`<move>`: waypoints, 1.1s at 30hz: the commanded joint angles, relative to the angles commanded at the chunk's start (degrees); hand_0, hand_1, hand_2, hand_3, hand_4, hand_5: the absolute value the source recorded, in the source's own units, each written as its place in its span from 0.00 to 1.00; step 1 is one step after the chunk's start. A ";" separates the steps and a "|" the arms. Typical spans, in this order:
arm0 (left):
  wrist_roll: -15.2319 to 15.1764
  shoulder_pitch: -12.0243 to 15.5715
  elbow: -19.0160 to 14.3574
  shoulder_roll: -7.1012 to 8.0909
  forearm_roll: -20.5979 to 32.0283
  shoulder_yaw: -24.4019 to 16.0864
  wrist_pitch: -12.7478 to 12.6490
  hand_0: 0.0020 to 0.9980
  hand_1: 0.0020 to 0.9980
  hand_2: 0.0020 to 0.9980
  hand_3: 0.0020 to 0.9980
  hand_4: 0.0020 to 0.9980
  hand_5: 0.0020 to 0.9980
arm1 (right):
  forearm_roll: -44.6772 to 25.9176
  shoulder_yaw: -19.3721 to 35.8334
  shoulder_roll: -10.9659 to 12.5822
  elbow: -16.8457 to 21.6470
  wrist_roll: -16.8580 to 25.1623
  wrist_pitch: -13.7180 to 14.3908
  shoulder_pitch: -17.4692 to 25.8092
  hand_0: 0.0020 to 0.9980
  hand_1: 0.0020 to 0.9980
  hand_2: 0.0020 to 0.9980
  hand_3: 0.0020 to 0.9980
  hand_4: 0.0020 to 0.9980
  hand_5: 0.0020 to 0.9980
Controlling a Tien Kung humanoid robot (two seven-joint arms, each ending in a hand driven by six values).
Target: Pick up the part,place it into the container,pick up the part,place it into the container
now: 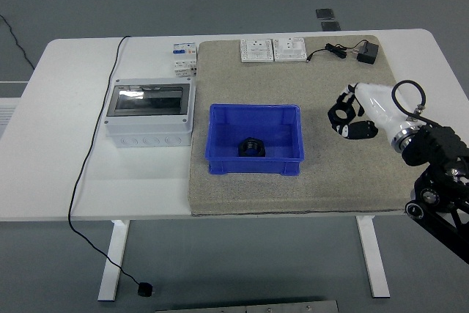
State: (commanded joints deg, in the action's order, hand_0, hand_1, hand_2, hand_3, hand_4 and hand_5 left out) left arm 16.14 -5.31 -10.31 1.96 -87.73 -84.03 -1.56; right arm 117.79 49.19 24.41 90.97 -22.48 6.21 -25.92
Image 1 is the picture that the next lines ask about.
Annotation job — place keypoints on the dark floor plate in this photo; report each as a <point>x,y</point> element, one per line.
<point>325,13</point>
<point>331,26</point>

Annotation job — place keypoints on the grey distribution box, clear lid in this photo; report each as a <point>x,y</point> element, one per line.
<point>146,129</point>

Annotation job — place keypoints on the white table leg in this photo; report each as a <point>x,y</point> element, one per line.
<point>372,254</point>
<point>113,254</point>

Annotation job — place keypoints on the white wall socket panel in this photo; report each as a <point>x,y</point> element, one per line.
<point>256,51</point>

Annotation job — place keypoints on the grey-brown mat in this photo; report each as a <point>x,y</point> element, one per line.
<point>293,82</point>

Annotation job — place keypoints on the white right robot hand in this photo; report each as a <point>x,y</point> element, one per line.
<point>381,107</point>

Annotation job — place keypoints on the white ribbed panel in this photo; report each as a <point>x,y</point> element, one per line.
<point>7,107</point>

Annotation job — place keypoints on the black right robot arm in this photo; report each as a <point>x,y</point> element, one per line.
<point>432,144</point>

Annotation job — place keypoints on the white switch socket panel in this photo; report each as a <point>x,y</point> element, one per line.
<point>289,50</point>

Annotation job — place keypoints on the white circuit breaker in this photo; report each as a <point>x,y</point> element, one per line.
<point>183,58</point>

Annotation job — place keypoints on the blue plastic box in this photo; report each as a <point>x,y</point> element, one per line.
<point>253,166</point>

